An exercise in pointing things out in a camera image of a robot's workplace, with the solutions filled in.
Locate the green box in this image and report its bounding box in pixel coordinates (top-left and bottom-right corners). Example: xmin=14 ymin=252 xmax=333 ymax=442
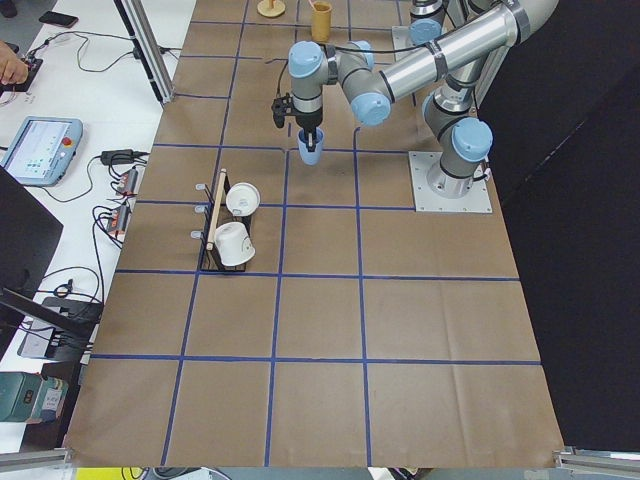
xmin=1 ymin=371 xmax=69 ymax=424

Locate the black wire dish rack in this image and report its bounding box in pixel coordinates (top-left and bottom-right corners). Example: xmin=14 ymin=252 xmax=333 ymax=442
xmin=191 ymin=168 xmax=261 ymax=273

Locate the grey docking station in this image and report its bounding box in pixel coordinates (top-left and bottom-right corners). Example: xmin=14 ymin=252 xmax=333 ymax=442
xmin=18 ymin=328 xmax=56 ymax=359

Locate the wooden mug tree stand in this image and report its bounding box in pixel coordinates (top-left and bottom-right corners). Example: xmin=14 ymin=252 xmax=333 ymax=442
xmin=257 ymin=0 xmax=286 ymax=18

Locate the black monitor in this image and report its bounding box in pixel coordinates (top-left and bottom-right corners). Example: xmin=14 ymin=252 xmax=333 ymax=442
xmin=0 ymin=164 xmax=65 ymax=351

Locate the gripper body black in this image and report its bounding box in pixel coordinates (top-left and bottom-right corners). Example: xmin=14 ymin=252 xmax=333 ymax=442
xmin=295 ymin=110 xmax=323 ymax=131

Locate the white mug front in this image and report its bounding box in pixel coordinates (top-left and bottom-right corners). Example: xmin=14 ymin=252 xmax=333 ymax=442
xmin=215 ymin=222 xmax=256 ymax=267

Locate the orange usb hub upper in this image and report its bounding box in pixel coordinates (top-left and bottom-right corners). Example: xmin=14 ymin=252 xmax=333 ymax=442
xmin=116 ymin=167 xmax=139 ymax=196

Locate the orange usb hub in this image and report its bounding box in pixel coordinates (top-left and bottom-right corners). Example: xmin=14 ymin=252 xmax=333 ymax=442
xmin=116 ymin=167 xmax=139 ymax=196
xmin=107 ymin=204 xmax=131 ymax=237

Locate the white mug rear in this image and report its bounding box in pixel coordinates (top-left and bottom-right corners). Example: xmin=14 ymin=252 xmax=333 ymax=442
xmin=226 ymin=182 xmax=261 ymax=217

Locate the teach pendant tablet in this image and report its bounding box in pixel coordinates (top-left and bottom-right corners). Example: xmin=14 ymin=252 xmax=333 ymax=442
xmin=1 ymin=116 xmax=83 ymax=187

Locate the bamboo cylinder holder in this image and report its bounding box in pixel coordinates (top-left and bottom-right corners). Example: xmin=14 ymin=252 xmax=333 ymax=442
xmin=311 ymin=1 xmax=332 ymax=43

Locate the orange usb hub lower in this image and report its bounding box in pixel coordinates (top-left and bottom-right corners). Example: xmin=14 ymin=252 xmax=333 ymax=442
xmin=107 ymin=204 xmax=131 ymax=237

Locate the light blue plastic cup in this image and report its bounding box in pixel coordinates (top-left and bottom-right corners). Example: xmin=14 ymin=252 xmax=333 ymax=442
xmin=297 ymin=127 xmax=325 ymax=166

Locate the person hand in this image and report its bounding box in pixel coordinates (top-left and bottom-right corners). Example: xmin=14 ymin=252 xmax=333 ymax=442
xmin=0 ymin=41 xmax=29 ymax=85

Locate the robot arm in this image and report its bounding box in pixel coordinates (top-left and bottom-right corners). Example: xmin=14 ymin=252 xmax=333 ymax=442
xmin=409 ymin=0 xmax=448 ymax=46
xmin=271 ymin=1 xmax=557 ymax=199

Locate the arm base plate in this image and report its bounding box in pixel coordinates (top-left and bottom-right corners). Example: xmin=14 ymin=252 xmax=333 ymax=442
xmin=408 ymin=151 xmax=493 ymax=214
xmin=391 ymin=26 xmax=414 ymax=62

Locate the black power adapter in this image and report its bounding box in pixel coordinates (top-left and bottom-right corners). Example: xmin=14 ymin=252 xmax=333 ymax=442
xmin=100 ymin=149 xmax=134 ymax=166

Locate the wooden rack handle rod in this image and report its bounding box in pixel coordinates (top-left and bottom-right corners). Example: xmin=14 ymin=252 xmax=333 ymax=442
xmin=206 ymin=168 xmax=227 ymax=251

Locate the black smartphone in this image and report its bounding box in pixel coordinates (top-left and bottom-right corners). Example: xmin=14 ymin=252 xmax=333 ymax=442
xmin=39 ymin=11 xmax=79 ymax=28

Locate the white mug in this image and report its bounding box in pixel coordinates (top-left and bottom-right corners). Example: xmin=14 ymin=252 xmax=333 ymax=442
xmin=226 ymin=182 xmax=261 ymax=217
xmin=215 ymin=222 xmax=256 ymax=267

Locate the black control box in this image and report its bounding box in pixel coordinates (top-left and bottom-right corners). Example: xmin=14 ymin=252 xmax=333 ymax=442
xmin=0 ymin=57 xmax=44 ymax=96

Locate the aluminium frame post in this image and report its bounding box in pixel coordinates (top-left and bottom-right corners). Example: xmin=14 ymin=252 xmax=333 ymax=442
xmin=114 ymin=0 xmax=174 ymax=105

